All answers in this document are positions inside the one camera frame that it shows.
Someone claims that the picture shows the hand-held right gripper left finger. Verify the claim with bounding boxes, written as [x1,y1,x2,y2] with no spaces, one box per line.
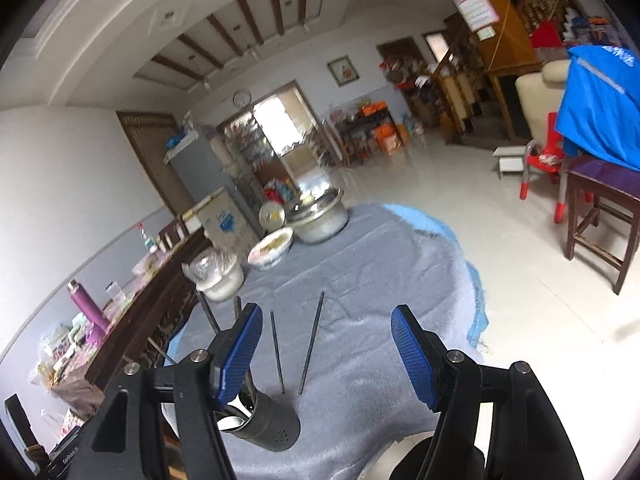
[65,302,264,480]

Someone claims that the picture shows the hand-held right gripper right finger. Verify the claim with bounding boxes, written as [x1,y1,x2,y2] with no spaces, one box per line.
[390,304,586,480]

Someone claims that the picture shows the black chopstick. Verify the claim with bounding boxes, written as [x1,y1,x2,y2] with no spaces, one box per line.
[146,337,177,367]
[298,291,325,395]
[196,290,221,335]
[270,311,286,395]

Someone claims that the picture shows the dark metal utensil holder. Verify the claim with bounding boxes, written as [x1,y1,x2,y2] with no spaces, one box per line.
[215,390,301,453]

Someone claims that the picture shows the white plastic basin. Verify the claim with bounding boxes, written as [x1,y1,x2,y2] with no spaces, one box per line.
[195,260,246,302]

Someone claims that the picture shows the grey tablecloth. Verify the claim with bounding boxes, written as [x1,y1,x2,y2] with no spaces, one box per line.
[165,203,483,480]

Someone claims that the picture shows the blue undercloth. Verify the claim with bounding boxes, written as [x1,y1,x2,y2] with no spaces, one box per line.
[167,203,491,361]

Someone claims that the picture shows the dark carved wooden sideboard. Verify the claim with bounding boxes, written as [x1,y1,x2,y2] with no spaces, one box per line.
[50,232,216,418]

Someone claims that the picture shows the person's black trousers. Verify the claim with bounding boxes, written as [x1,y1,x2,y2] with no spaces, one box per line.
[387,435,486,480]

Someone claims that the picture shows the white bowl of wrapped food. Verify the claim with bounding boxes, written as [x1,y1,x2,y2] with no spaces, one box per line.
[247,226,295,271]

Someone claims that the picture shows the white chest freezer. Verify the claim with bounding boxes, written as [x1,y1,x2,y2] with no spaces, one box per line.
[181,186,263,256]

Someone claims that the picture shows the small white fan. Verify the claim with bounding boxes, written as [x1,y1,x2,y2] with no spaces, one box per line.
[259,201,287,233]

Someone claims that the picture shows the purple thermos bottle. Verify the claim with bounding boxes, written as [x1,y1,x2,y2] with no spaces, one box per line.
[67,280,110,336]

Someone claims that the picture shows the plastic bottle with pink cap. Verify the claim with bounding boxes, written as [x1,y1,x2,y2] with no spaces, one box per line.
[137,222,158,253]

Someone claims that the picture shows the metal pot with lid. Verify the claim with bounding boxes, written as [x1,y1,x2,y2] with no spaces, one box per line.
[285,186,349,245]

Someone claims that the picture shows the grey refrigerator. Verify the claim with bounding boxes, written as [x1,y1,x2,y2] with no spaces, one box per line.
[164,125,246,211]

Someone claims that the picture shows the glass display cabinet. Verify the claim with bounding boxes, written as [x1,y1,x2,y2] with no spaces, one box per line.
[217,115,281,196]

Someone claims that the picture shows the small white step stool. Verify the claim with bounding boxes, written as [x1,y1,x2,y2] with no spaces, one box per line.
[492,146,526,180]

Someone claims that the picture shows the orange cardboard box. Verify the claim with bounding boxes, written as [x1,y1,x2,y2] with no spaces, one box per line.
[375,125,401,153]

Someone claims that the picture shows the dark wooden side table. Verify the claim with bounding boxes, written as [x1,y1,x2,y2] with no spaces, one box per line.
[340,107,401,161]

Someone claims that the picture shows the red child chair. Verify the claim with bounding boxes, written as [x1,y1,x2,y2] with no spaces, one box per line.
[519,112,576,225]

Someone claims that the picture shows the dark wooden stool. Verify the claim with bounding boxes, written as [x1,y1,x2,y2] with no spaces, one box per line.
[565,155,640,296]

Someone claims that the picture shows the beige sofa chair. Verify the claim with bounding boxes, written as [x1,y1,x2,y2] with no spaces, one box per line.
[515,59,573,143]

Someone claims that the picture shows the blue jacket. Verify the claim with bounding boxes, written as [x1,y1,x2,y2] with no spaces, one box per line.
[555,44,640,171]

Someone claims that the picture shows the orange wooden pillar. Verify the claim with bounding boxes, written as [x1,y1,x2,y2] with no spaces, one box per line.
[420,0,543,76]

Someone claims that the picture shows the framed wall picture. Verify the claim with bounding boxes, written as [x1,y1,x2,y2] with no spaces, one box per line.
[327,55,361,87]

